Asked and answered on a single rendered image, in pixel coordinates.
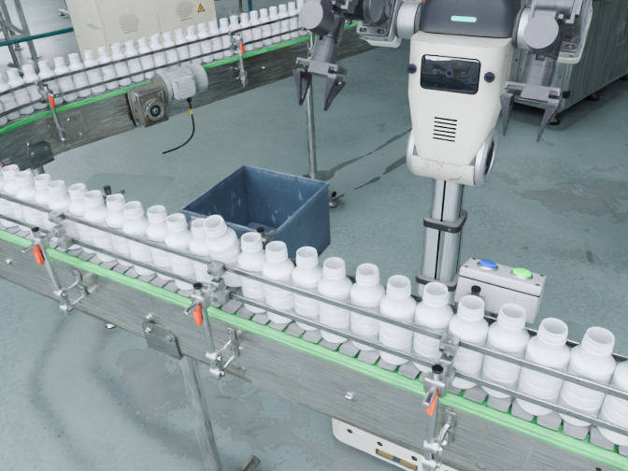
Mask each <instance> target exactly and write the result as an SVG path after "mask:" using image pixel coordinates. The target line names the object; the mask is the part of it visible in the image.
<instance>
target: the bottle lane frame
mask: <svg viewBox="0 0 628 471"><path fill-rule="evenodd" d="M31 244H32V241H31V240H28V239H26V238H25V237H20V236H17V235H16V234H14V235H13V234H11V233H8V232H7V231H2V230H0V278H2V279H5V280H7V281H9V282H12V283H14V284H16V285H19V286H21V287H23V288H25V289H27V290H30V291H32V292H34V293H38V294H40V295H43V296H45V297H48V298H49V299H51V300H54V301H56V302H58V303H60V301H59V298H58V297H56V296H54V290H55V289H54V287H53V284H52V282H51V279H50V275H49V273H48V270H47V268H46V266H45V264H44V263H43V264H39V263H38V262H37V260H36V257H35V255H34V253H33V252H32V251H29V252H28V253H26V254H25V255H24V254H22V253H21V250H23V249H24V248H26V247H27V246H29V245H31ZM48 252H49V255H50V258H51V260H52V263H53V265H54V268H55V271H56V273H57V276H58V278H59V280H60V282H61V285H62V288H65V289H67V288H68V287H69V286H71V285H72V284H74V283H75V282H76V281H77V280H76V277H75V275H74V271H73V269H75V270H78V271H79V273H80V276H81V278H82V281H80V282H79V283H78V285H76V286H75V287H74V288H72V289H71V290H70V291H69V295H68V298H69V301H70V303H71V304H72V303H73V302H74V301H76V300H77V299H78V298H80V297H81V296H82V294H81V291H80V289H79V284H81V285H84V287H85V289H86V292H87V294H88V295H87V296H86V295H85V296H84V297H83V298H82V299H81V300H80V301H79V302H77V303H76V304H75V305H74V306H75V308H74V309H75V310H78V311H80V312H82V313H85V314H87V315H90V316H92V317H94V318H96V319H98V320H100V321H104V322H107V323H109V324H111V325H114V326H116V327H118V328H121V329H122V330H125V331H127V332H129V333H132V334H134V335H138V336H140V337H143V338H145V339H146V337H145V334H144V331H143V328H142V323H143V321H144V320H147V321H153V322H155V323H158V324H160V325H162V326H164V327H167V328H169V329H170V330H171V331H172V332H173V334H174V335H175V336H176V338H177V341H178V348H179V352H180V354H182V355H185V356H187V357H189V358H192V359H194V360H196V361H198V362H200V363H202V364H206V365H209V366H210V361H209V360H207V358H206V355H207V345H206V341H205V337H204V332H203V328H202V324H201V325H197V324H196V322H195V319H194V316H193V313H191V314H190V315H189V316H188V317H185V316H184V315H183V313H182V312H183V311H184V310H185V309H186V308H187V307H188V306H189V305H190V304H191V303H192V301H191V297H185V296H183V295H180V294H178V292H175V293H173V292H170V291H168V290H165V289H164V286H165V285H164V286H163V287H162V288H160V287H157V286H154V285H151V282H149V283H147V282H144V281H141V280H139V279H138V277H137V278H131V277H129V276H126V275H125V273H126V272H125V273H123V274H121V273H119V272H116V271H113V268H114V267H113V268H112V269H108V268H105V267H103V266H102V265H101V264H99V265H97V264H93V263H90V260H91V259H90V260H88V261H85V260H82V259H80V258H79V257H78V256H77V257H75V256H72V255H69V254H67V252H61V251H58V250H57V249H52V248H48ZM178 291H179V290H178ZM221 307H222V306H221ZM221 307H219V308H215V307H212V306H210V307H209V308H208V309H207V313H208V317H209V321H210V326H211V331H212V335H213V340H214V344H215V349H216V350H220V349H221V348H222V347H223V346H224V345H225V344H226V343H227V342H228V341H229V340H230V339H229V338H228V334H227V329H226V328H227V327H229V328H232V329H234V330H235V338H236V341H233V342H232V344H235V345H237V348H238V354H239V356H238V357H237V356H236V357H235V358H234V359H233V361H232V362H230V364H229V365H228V366H227V367H226V368H225V372H226V373H227V374H229V375H231V376H234V377H236V378H240V379H242V380H245V381H247V382H248V383H251V384H253V385H255V386H258V387H260V388H262V389H265V390H267V391H270V392H272V393H275V394H277V395H279V396H282V397H284V398H287V399H289V400H291V401H294V402H295V403H297V404H300V405H302V406H305V407H308V408H311V409H313V410H315V411H318V412H320V413H321V414H324V415H326V416H329V417H331V418H333V419H336V420H338V421H342V422H344V423H346V424H348V425H350V426H353V427H355V428H357V429H360V430H362V431H365V432H367V433H369V434H371V435H374V436H377V437H379V438H381V439H384V440H386V441H389V442H391V443H393V444H395V445H397V446H399V447H402V448H404V449H407V450H410V451H413V452H415V453H417V454H419V455H421V456H423V453H424V449H423V445H424V441H425V433H426V423H427V412H426V408H425V407H423V406H422V402H423V400H424V398H425V396H426V394H427V392H425V391H424V390H423V383H422V382H420V376H421V374H418V376H417V377H416V378H415V379H412V378H408V377H405V376H402V375H399V374H398V371H399V367H400V366H398V367H397V368H396V369H395V370H394V372H392V371H389V370H387V369H384V368H381V367H378V362H379V359H378V360H377V361H376V362H375V363H374V364H369V363H366V362H364V361H361V360H359V359H358V357H359V354H360V352H359V353H358V354H357V355H356V356H355V357H350V356H348V355H345V354H343V353H340V352H339V350H340V347H341V345H340V346H339V347H338V348H337V349H336V350H330V349H327V348H325V347H323V346H321V342H322V340H321V341H320V342H319V343H317V344H314V343H311V342H309V341H306V340H304V339H303V336H304V334H305V333H303V334H302V335H301V336H300V337H296V336H293V335H289V334H286V329H287V328H288V326H287V327H286V328H285V329H284V330H283V331H279V330H276V329H273V328H270V327H269V323H270V322H269V323H268V324H266V325H262V324H260V323H258V322H255V321H253V320H252V319H253V317H254V316H255V315H254V316H253V317H251V318H250V319H249V320H248V319H245V318H242V317H239V316H237V315H236V313H237V312H235V313H234V314H232V313H229V312H226V311H224V310H221ZM487 404H488V398H487V397H486V399H485V400H484V401H483V403H482V404H480V403H477V402H474V401H472V400H469V399H466V398H464V390H462V391H461V393H460V394H459V395H456V394H453V393H450V392H447V393H446V395H445V397H444V398H441V397H440V400H439V408H438V416H437V425H436V433H435V438H438V437H439V435H440V432H441V430H442V428H443V426H444V425H445V424H446V423H445V422H444V415H445V409H446V410H449V411H452V412H454V413H456V416H455V423H454V426H453V425H451V426H450V427H449V428H450V429H451V430H453V436H452V442H448V443H447V444H446V446H445V447H444V449H443V451H442V453H441V456H440V458H439V462H441V464H443V465H445V466H448V467H450V468H452V469H455V470H457V471H628V457H626V456H623V455H621V454H619V450H618V445H616V444H615V446H614V449H613V450H606V449H603V448H601V447H598V446H595V445H593V444H592V443H591V441H590V435H589V434H587V436H586V438H585V440H583V441H582V440H579V439H577V438H574V437H572V436H569V435H565V434H564V433H563V426H562V425H560V427H559V429H558V431H554V430H551V429H549V428H547V427H544V426H541V425H538V424H537V423H536V415H535V416H534V417H533V419H532V421H526V420H524V419H521V418H518V417H515V416H513V415H512V414H511V411H512V407H509V409H508V410H507V412H503V411H500V410H497V409H494V408H492V407H488V406H487Z"/></svg>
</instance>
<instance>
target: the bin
mask: <svg viewBox="0 0 628 471"><path fill-rule="evenodd" d="M329 186H330V183H329V182H325V181H321V180H316V179H312V178H304V177H299V176H296V175H291V174H287V173H282V172H278V171H274V170H269V169H264V168H261V167H256V166H252V165H247V164H242V165H241V166H240V167H238V168H237V169H236V170H235V171H233V172H232V173H230V174H229V175H228V176H226V177H225V178H223V179H222V180H220V181H219V182H217V183H216V184H215V185H213V186H212V187H210V188H209V189H208V190H206V191H205V192H203V193H202V194H200V195H199V196H197V197H196V198H195V199H193V200H192V201H191V202H190V203H189V204H187V205H186V206H184V207H183V208H181V209H180V210H179V213H181V214H183V215H184V216H185V218H186V222H187V224H188V226H187V228H191V227H192V226H191V223H192V222H193V221H195V220H197V219H206V218H208V217H209V216H212V215H220V216H221V217H222V218H223V220H224V222H225V224H226V225H227V227H229V228H231V229H233V230H234V231H235V233H236V236H237V238H240V237H241V236H243V235H244V234H245V233H249V232H255V233H257V231H256V229H257V228H258V227H263V228H264V233H265V235H267V234H268V233H269V232H270V231H271V230H274V231H275V232H276V233H275V234H274V235H273V236H272V237H271V238H270V240H271V242H273V241H281V242H284V243H285V244H286V248H287V253H288V257H290V258H293V259H296V255H297V254H296V252H297V251H298V250H299V249H300V248H303V247H312V248H314V249H316V251H317V253H318V258H319V256H320V255H321V254H322V253H323V252H324V251H325V250H326V249H327V247H328V246H329V245H330V244H331V234H330V211H329V189H328V187H329ZM191 229H192V228H191Z"/></svg>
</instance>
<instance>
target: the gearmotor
mask: <svg viewBox="0 0 628 471"><path fill-rule="evenodd" d="M207 87H208V78H207V73H206V71H205V69H204V68H203V66H202V65H200V64H198V63H194V64H187V65H184V66H181V67H175V68H171V69H168V70H165V71H164V72H160V73H156V74H154V75H153V76H152V77H151V80H150V83H148V84H144V85H141V86H137V87H134V88H131V89H130V90H128V91H127V95H128V99H129V103H130V108H131V111H132V115H133V119H134V122H135V123H136V127H138V128H140V127H142V125H144V127H145V128H146V127H149V126H152V125H154V124H157V123H160V122H163V121H168V120H169V118H168V112H167V107H166V104H169V103H171V102H175V101H178V100H182V99H185V98H187V102H189V106H190V113H191V116H192V121H193V133H192V135H191V137H190V138H189V139H188V140H187V141H186V142H185V143H184V144H182V145H180V146H178V147H176V148H174V149H172V150H168V151H164V152H162V154H165V153H168V152H170V151H173V150H177V149H179V148H181V147H183V146H185V145H186V144H187V143H188V142H189V141H190V140H191V139H192V138H193V134H194V130H195V126H194V119H193V109H192V104H191V101H192V98H191V96H194V95H197V94H198V93H203V92H205V91H206V90H207Z"/></svg>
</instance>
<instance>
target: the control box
mask: <svg viewBox="0 0 628 471"><path fill-rule="evenodd" d="M480 261H481V260H480V259H476V258H470V259H469V260H468V261H467V262H466V263H465V264H464V265H463V266H462V267H461V269H460V275H459V278H458V283H457V288H456V292H455V296H454V302H456V303H460V300H461V298H462V297H464V296H465V295H466V293H471V287H472V286H473V285H478V286H480V287H481V291H480V295H482V296H485V305H484V310H485V311H488V312H490V316H491V317H495V318H497V316H498V315H499V311H500V309H501V306H502V305H503V304H507V303H514V304H518V305H520V306H522V307H523V308H524V309H525V311H526V319H525V322H527V323H530V324H533V323H534V321H535V317H536V315H537V312H538V310H539V307H540V303H541V299H542V295H543V292H544V288H545V287H544V286H545V284H546V280H547V277H546V276H543V275H539V274H536V273H532V272H531V277H523V276H519V275H516V274H514V273H513V270H514V269H515V268H513V267H509V266H505V265H501V264H496V267H495V268H490V267H486V266H483V265H480V264H479V262H480Z"/></svg>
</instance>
